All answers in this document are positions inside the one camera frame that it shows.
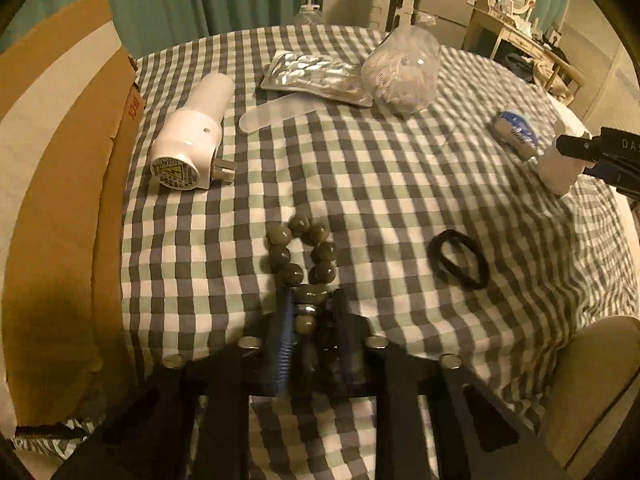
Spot white suitcase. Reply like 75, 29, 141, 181
347, 0, 416, 32

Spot silver foil packet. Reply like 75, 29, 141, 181
260, 50, 373, 107

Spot clear bag of swabs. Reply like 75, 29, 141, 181
360, 25, 440, 114

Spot brown cardboard box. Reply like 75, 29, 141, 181
1, 0, 144, 436

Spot small white bottle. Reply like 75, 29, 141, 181
537, 119, 593, 196

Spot white plug-in device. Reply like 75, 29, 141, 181
150, 73, 236, 191

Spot large clear water jug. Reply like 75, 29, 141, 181
293, 3, 323, 26

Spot blue white small tube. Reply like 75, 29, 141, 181
490, 110, 538, 160

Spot white vanity desk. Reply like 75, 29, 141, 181
462, 8, 586, 98

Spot translucent plastic strip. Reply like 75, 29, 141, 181
239, 93, 326, 134

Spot silver mini fridge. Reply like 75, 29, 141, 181
414, 0, 475, 49

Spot checkered green white cloth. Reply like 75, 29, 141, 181
122, 26, 639, 479

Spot dark bead bracelet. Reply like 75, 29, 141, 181
266, 213, 340, 337

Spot black hair tie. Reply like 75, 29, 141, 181
426, 228, 492, 292

